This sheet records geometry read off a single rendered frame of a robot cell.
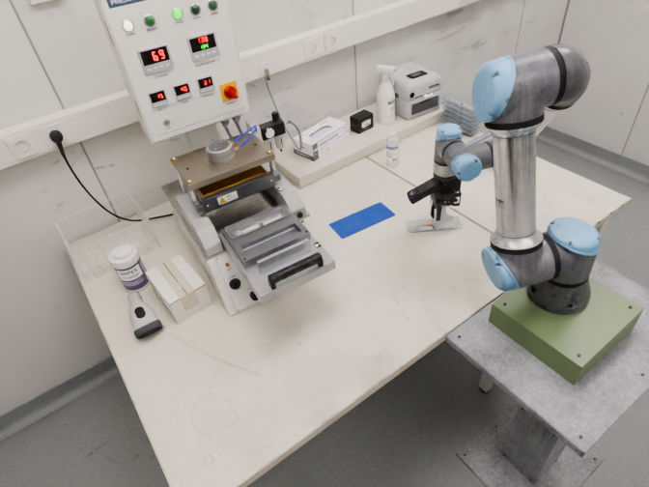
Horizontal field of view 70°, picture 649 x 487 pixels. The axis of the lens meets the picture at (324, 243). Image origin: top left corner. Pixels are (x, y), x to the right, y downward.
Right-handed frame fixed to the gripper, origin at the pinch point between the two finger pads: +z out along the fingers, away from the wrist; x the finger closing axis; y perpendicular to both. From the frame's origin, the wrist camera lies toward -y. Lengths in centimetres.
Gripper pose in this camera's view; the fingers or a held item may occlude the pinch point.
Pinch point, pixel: (433, 221)
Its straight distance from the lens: 163.4
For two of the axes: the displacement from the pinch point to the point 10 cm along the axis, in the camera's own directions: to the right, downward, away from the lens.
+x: -0.3, -6.7, 7.4
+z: 0.9, 7.4, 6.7
